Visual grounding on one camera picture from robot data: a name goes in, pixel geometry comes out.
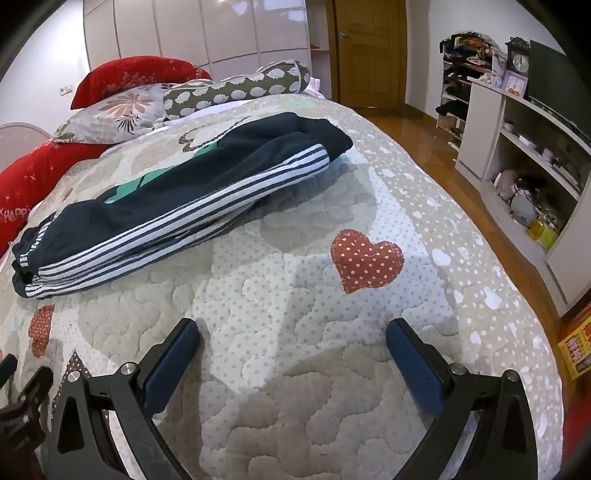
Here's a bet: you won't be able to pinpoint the navy striped pants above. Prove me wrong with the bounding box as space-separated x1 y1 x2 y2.
12 113 353 299

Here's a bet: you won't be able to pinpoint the yellow printed box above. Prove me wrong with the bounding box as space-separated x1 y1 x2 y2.
558 305 591 380

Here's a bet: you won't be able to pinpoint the heart pattern quilt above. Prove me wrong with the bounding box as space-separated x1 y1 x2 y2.
1 96 564 479

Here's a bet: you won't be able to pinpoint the red long pillow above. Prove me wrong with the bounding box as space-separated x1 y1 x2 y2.
0 140 109 255

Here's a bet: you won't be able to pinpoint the white shelf unit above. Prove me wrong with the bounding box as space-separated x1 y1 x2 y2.
456 81 590 315

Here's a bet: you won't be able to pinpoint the white round headboard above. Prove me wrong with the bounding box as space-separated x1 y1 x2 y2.
0 122 51 171

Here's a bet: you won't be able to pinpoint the grey floral pillow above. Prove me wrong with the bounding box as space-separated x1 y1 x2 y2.
53 83 173 145

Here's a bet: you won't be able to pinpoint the black television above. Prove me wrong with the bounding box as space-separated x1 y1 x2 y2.
529 41 590 137

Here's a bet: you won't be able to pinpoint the red rear pillow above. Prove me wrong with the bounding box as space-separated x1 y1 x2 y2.
70 56 211 110

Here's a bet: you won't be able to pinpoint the cluttered shoe rack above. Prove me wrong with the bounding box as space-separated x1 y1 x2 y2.
435 31 494 153

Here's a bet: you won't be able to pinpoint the dark mantel clock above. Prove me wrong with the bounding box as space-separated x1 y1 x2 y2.
506 37 531 77

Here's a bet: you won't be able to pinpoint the wooden door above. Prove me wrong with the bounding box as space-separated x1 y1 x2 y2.
334 0 407 111

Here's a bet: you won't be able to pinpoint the olive sheep pattern bolster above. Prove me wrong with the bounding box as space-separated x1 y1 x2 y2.
163 59 311 120

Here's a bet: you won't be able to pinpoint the white wardrobe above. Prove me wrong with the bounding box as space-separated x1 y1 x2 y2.
82 0 311 79

